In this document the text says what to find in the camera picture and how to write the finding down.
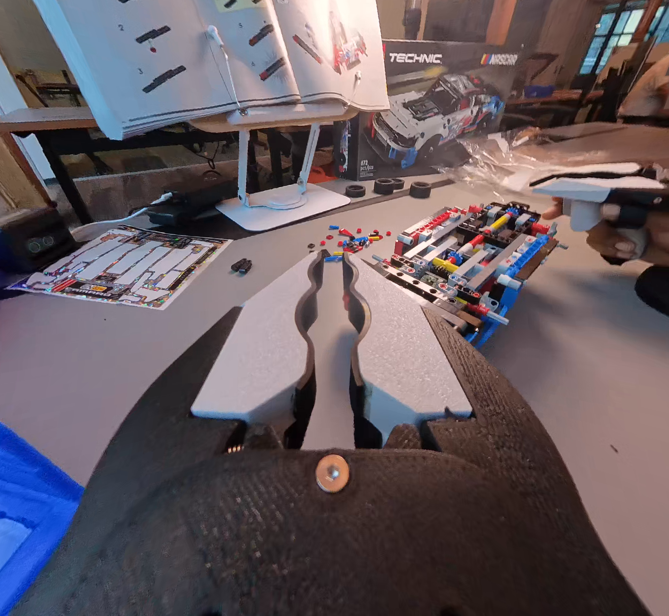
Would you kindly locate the black power adapter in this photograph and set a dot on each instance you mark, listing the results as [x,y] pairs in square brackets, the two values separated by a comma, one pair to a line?
[183,206]

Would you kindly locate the black lego set box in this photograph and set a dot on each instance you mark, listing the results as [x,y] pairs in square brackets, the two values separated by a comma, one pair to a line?
[454,104]

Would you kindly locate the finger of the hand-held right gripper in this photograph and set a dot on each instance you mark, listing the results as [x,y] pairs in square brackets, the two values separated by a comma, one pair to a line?
[601,170]
[585,190]

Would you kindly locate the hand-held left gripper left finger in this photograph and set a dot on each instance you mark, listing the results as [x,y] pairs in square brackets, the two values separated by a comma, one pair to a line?
[251,365]

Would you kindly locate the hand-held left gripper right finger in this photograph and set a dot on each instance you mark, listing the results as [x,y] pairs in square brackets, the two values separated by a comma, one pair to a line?
[413,365]

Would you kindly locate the black lego connector assembly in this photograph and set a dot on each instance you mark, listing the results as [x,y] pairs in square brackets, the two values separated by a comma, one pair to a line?
[241,265]

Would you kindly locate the lego instruction booklet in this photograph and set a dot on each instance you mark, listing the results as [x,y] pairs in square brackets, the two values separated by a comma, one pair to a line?
[157,52]

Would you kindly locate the holographic sticker sheet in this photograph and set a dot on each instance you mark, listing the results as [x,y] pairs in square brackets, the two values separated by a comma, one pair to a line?
[120,261]

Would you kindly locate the pile of colourful lego pieces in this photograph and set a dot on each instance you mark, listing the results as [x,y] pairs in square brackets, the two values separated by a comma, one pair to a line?
[360,242]

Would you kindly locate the clear plastic wrap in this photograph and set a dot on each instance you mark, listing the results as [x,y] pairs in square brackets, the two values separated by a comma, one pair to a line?
[501,161]

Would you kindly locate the white book stand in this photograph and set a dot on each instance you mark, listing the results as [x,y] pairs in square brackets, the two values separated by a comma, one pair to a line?
[282,203]

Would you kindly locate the partly built lego car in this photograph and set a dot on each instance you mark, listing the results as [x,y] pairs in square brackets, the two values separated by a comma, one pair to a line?
[460,255]

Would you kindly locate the black box device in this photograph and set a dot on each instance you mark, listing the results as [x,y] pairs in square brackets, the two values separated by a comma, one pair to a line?
[36,240]

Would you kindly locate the window with teal frames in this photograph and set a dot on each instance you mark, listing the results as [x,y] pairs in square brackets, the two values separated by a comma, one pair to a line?
[616,36]

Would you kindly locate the blue bin with pieces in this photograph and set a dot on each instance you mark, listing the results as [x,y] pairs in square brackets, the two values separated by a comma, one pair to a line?
[31,480]

